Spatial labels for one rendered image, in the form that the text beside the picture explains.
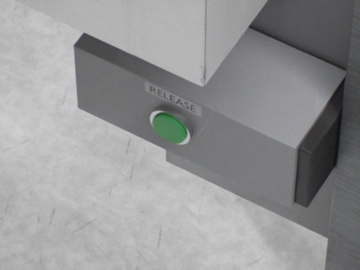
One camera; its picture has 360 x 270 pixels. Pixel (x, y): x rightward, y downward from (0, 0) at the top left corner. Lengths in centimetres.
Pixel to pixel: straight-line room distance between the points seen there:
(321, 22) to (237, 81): 8
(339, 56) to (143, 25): 25
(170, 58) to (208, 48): 3
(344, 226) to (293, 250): 124
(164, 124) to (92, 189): 138
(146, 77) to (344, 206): 20
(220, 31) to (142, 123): 27
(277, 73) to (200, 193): 139
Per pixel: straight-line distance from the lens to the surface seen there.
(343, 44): 148
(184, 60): 129
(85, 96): 156
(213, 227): 284
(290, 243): 283
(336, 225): 159
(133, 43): 131
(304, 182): 149
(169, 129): 151
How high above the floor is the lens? 235
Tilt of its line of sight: 53 degrees down
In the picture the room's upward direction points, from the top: straight up
